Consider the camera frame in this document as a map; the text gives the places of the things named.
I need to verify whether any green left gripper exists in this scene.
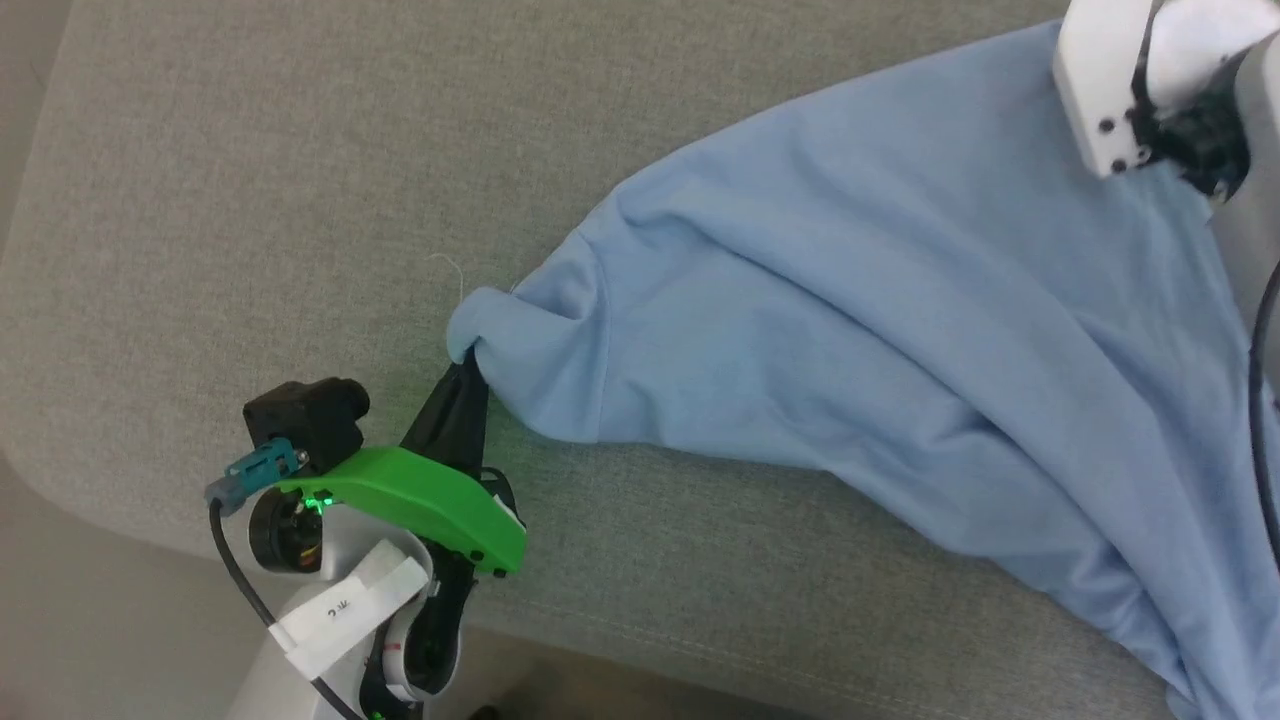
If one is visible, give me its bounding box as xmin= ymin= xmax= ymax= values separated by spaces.
xmin=247 ymin=356 xmax=529 ymax=581

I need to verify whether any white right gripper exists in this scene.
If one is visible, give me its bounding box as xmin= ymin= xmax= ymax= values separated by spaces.
xmin=1054 ymin=0 xmax=1280 ymax=203

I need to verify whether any light blue polo shirt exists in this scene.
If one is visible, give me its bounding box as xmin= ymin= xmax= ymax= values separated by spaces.
xmin=445 ymin=20 xmax=1280 ymax=720

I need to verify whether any white label tape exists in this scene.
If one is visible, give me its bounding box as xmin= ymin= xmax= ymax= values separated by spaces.
xmin=267 ymin=540 xmax=434 ymax=682

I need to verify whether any grey fabric sofa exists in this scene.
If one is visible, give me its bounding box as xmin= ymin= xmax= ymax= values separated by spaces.
xmin=0 ymin=0 xmax=1280 ymax=720

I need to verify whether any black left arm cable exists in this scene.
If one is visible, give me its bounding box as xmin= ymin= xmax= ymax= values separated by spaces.
xmin=204 ymin=438 xmax=367 ymax=720

